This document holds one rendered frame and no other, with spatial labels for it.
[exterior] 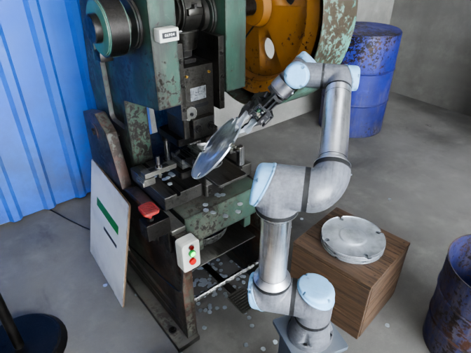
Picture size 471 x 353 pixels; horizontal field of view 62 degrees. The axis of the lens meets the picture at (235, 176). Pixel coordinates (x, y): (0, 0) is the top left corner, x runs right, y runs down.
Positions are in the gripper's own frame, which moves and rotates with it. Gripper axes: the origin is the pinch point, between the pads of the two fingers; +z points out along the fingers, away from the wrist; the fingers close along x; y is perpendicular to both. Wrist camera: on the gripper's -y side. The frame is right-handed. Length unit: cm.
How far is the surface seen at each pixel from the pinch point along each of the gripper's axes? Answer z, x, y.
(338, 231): 12, 75, -12
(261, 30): -25.8, -9.5, -41.2
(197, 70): -2.8, -22.6, -14.2
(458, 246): -23, 109, 3
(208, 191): 30.7, 11.3, -4.1
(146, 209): 38.0, -9.4, 18.9
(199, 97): 4.9, -15.3, -14.2
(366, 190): 10, 136, -101
